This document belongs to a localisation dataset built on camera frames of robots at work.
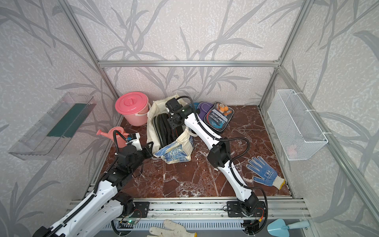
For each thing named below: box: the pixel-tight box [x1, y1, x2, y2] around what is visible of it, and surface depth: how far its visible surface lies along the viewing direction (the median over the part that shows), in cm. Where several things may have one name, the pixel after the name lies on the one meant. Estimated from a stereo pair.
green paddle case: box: [152, 113, 167, 149], surface depth 88 cm
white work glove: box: [147, 219, 198, 237], surface depth 69 cm
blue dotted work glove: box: [246, 155, 286, 191], surface depth 87 cm
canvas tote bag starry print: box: [146, 94, 198, 164], surface depth 84 cm
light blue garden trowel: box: [266, 218, 310, 237], surface depth 69 cm
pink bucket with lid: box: [114, 91, 151, 127], surface depth 99 cm
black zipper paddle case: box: [156, 113, 180, 149], surface depth 88 cm
